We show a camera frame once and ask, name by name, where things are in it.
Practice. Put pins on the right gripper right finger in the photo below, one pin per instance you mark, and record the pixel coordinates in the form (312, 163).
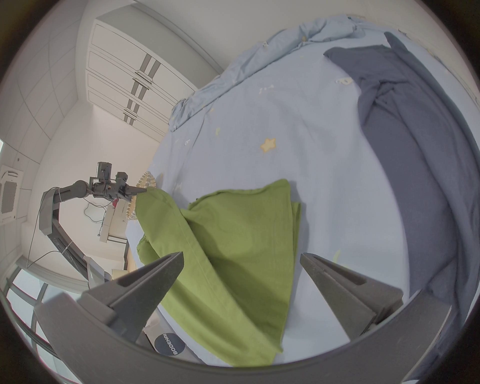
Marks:
(348, 296)

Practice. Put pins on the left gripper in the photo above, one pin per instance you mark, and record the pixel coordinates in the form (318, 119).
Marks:
(118, 190)

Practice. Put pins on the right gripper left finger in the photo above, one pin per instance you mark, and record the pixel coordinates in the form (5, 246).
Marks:
(142, 292)

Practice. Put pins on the green shorts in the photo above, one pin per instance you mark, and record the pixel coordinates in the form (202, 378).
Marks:
(243, 262)

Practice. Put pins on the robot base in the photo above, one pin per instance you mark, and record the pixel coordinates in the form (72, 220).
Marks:
(170, 343)

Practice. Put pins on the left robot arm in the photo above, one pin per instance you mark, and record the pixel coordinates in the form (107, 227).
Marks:
(48, 210)

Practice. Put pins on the round woven basket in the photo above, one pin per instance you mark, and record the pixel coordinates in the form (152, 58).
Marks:
(148, 180)

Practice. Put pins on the bed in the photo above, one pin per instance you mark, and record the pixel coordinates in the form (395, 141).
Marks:
(318, 150)

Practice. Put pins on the dark blue garment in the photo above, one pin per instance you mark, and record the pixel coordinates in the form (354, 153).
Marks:
(412, 150)

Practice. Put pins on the white ceiling air conditioner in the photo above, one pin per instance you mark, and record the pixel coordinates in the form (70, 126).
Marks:
(11, 195)

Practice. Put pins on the white wardrobe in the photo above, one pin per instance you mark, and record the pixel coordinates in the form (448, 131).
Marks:
(123, 75)

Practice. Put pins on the window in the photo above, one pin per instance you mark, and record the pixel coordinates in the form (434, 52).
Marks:
(22, 296)

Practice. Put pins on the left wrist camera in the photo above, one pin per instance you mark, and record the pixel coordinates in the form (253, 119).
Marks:
(121, 177)

